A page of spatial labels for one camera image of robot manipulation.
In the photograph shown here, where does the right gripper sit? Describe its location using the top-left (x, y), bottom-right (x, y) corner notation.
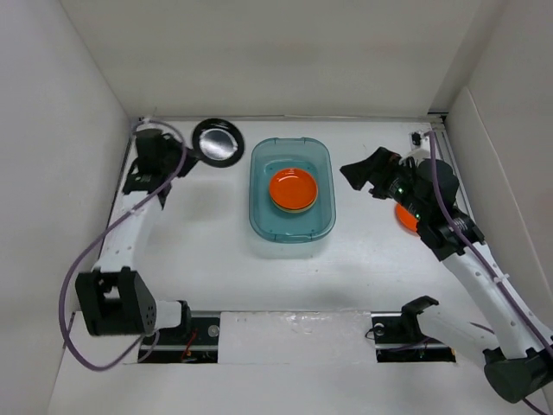
top-left (341, 145), bottom-right (429, 221)

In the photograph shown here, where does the black plate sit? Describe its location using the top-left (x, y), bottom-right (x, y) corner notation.
top-left (192, 118), bottom-right (245, 168)

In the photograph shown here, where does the orange plate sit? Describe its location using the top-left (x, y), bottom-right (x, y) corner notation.
top-left (269, 168), bottom-right (318, 208)
top-left (394, 204), bottom-right (418, 233)

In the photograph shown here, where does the green plate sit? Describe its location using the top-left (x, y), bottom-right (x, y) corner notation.
top-left (272, 201), bottom-right (315, 214)

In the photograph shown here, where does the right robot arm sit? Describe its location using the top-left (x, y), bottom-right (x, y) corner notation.
top-left (340, 147), bottom-right (552, 403)

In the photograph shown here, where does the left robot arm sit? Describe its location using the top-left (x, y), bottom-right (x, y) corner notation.
top-left (75, 127), bottom-right (193, 343)

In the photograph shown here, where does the teal transparent plastic bin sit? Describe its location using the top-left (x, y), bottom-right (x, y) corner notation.
top-left (249, 137), bottom-right (336, 244)

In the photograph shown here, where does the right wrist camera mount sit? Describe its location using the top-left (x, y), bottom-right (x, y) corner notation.
top-left (407, 131), bottom-right (431, 160)

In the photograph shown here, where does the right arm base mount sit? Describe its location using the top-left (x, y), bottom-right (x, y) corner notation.
top-left (365, 296), bottom-right (456, 363)

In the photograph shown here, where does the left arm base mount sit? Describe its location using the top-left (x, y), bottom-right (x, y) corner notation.
top-left (137, 311), bottom-right (221, 365)

